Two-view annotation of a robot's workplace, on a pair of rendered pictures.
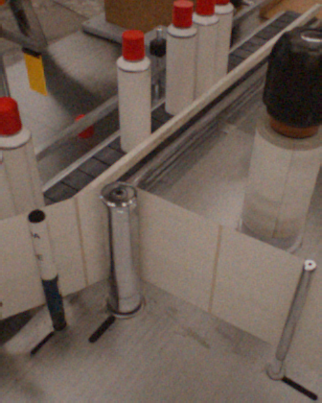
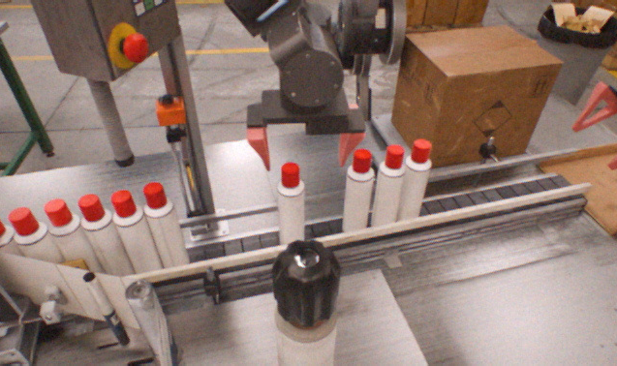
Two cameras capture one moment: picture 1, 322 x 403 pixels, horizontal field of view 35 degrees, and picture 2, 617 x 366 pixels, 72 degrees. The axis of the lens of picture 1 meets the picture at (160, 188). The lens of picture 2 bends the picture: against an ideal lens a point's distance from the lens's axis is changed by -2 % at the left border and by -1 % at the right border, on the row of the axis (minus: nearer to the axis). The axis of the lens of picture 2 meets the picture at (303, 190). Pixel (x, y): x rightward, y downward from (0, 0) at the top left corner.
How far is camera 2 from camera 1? 0.46 m
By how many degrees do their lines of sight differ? 29
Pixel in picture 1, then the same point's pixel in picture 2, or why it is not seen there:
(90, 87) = (328, 174)
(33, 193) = (167, 248)
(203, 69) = (381, 207)
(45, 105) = not seen: hidden behind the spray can
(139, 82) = (286, 202)
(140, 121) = (287, 229)
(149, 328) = not seen: outside the picture
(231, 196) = not seen: hidden behind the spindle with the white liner
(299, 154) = (286, 338)
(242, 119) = (415, 260)
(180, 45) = (351, 184)
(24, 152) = (159, 222)
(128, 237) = (141, 320)
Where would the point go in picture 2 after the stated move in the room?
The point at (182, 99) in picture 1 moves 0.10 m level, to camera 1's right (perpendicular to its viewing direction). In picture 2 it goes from (350, 224) to (392, 247)
